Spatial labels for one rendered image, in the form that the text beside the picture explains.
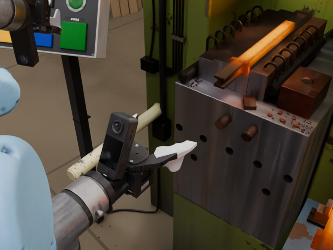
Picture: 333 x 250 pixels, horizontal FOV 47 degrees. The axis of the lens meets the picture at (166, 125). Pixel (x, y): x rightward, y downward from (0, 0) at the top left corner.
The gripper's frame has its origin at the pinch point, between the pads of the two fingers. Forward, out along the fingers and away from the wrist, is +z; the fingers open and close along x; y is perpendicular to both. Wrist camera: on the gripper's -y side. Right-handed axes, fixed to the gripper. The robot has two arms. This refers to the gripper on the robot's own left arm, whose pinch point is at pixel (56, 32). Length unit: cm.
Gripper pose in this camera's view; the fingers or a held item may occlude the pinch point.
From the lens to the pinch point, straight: 103.5
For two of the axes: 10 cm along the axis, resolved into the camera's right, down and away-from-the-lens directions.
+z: 1.9, -1.4, 9.7
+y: 1.1, -9.8, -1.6
